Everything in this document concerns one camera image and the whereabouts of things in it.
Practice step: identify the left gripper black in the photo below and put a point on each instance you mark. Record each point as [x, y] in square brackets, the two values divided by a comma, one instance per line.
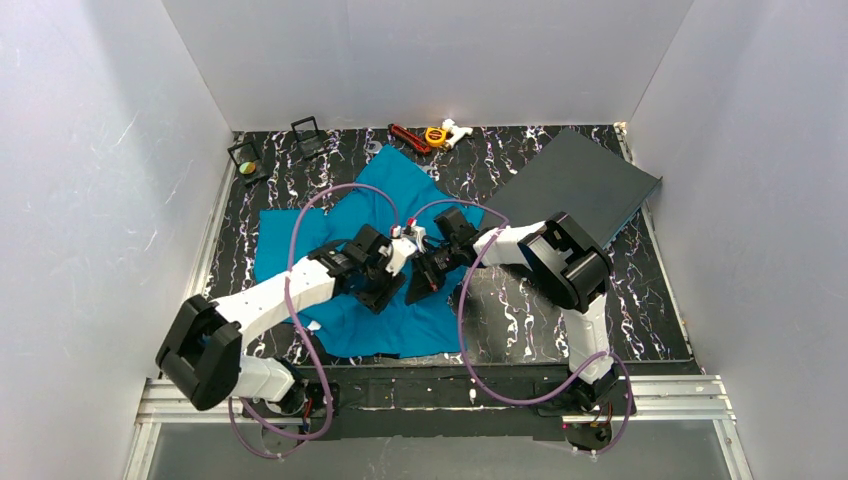
[382, 277]

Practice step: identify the yellow tape measure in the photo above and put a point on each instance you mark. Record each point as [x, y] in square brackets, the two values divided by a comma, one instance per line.
[435, 137]

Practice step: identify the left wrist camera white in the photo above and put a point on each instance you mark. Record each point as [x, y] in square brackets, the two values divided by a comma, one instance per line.
[402, 249]

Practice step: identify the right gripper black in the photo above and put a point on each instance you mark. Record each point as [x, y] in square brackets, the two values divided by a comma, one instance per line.
[431, 267]

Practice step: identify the white plastic fitting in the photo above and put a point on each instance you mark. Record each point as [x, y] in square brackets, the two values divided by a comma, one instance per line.
[454, 133]

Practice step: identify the round colourful brooch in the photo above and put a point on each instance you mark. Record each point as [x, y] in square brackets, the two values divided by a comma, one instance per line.
[247, 168]

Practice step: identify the dark grey flat box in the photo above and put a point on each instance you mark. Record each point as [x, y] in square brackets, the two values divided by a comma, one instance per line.
[575, 175]

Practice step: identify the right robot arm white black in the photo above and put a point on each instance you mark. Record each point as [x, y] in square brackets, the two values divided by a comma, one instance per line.
[568, 266]

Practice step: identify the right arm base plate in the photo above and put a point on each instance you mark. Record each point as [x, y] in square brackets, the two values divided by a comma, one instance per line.
[594, 406]

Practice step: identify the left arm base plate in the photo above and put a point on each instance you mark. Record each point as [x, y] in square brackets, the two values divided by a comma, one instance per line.
[288, 403]

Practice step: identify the black frame stand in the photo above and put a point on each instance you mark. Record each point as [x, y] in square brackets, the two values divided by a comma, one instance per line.
[243, 152]
[309, 138]

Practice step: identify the black frame stand rear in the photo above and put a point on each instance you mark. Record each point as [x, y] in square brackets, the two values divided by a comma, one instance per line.
[309, 138]

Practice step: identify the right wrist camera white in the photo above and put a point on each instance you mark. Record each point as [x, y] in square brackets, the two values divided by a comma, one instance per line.
[415, 233]

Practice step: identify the aluminium rail frame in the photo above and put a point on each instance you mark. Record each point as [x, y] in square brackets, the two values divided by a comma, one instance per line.
[520, 341]

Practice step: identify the red black utility knife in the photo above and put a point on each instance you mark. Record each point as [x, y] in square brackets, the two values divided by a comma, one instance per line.
[408, 138]

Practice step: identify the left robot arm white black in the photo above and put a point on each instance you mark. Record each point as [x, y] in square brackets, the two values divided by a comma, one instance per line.
[203, 351]

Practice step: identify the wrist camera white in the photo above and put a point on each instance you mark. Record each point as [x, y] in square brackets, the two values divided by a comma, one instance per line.
[415, 233]
[402, 249]

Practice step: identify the black frame stand left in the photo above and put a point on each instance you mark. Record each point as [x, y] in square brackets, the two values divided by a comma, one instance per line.
[243, 152]

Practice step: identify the blue garment cloth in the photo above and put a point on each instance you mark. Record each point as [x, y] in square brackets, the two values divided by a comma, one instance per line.
[390, 185]

